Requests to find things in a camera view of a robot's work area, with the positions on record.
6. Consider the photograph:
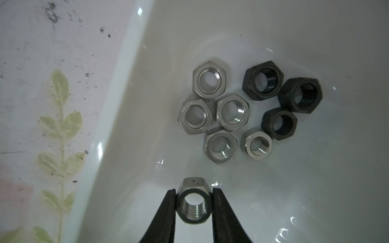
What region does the white storage tray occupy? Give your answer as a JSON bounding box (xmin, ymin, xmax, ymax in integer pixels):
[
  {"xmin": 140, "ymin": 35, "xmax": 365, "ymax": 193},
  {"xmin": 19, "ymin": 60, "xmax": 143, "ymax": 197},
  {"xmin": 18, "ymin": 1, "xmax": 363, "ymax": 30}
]
[{"xmin": 64, "ymin": 1, "xmax": 389, "ymax": 243}]

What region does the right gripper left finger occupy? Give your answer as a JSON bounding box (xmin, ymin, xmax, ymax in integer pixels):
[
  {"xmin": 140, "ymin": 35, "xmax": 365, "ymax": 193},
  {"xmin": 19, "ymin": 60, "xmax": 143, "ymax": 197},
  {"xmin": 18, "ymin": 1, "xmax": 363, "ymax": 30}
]
[{"xmin": 140, "ymin": 189, "xmax": 176, "ymax": 243}]

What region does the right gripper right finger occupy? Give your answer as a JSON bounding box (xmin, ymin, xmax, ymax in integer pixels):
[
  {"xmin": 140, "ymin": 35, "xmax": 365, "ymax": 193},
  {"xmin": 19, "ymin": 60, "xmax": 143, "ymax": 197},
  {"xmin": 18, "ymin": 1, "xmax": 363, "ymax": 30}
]
[{"xmin": 212, "ymin": 188, "xmax": 252, "ymax": 243}]

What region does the black nut bottom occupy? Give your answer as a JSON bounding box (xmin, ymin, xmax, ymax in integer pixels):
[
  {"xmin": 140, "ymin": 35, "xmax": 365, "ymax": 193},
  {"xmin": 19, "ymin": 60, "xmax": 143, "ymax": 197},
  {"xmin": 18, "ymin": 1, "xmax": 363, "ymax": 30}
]
[{"xmin": 261, "ymin": 107, "xmax": 298, "ymax": 141}]

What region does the black nut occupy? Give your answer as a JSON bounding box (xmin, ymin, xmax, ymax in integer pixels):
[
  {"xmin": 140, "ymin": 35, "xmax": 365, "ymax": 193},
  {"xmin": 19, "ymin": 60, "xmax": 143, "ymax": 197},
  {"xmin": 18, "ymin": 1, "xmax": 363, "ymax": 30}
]
[
  {"xmin": 261, "ymin": 107, "xmax": 298, "ymax": 141},
  {"xmin": 278, "ymin": 78, "xmax": 323, "ymax": 113},
  {"xmin": 242, "ymin": 61, "xmax": 284, "ymax": 101}
]

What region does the silver nut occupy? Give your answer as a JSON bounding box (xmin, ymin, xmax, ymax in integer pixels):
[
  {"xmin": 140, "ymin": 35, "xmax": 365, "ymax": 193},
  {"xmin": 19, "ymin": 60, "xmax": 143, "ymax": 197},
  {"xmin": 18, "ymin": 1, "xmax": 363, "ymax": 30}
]
[
  {"xmin": 178, "ymin": 99, "xmax": 213, "ymax": 135},
  {"xmin": 192, "ymin": 61, "xmax": 227, "ymax": 101},
  {"xmin": 216, "ymin": 93, "xmax": 250, "ymax": 131},
  {"xmin": 241, "ymin": 128, "xmax": 273, "ymax": 161},
  {"xmin": 203, "ymin": 128, "xmax": 238, "ymax": 164},
  {"xmin": 176, "ymin": 177, "xmax": 212, "ymax": 224}
]

